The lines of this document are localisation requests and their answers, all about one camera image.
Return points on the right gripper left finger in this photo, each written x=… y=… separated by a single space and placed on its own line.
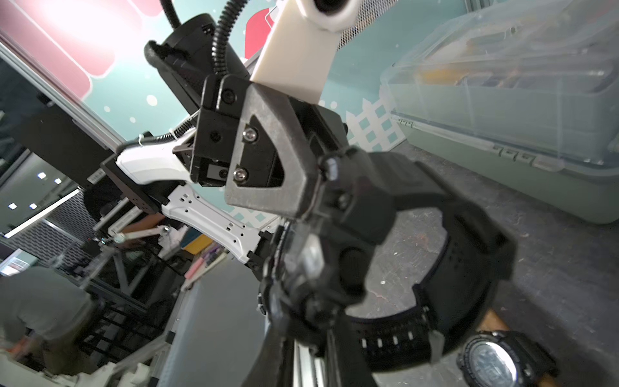
x=275 y=363

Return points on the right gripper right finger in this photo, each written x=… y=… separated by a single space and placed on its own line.
x=345 y=363

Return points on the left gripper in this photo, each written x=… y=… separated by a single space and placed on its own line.
x=274 y=139

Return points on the black round-face watch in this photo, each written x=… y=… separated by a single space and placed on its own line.
x=425 y=262

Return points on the chunky black sport watch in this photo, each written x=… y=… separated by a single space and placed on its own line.
x=505 y=358

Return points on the wooden watch stand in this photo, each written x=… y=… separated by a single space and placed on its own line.
x=492 y=322

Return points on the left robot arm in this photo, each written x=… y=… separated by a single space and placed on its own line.
x=153 y=171

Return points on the translucent plastic storage box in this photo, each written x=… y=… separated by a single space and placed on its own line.
x=522 y=92

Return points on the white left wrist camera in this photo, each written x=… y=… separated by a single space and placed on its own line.
x=300 y=49

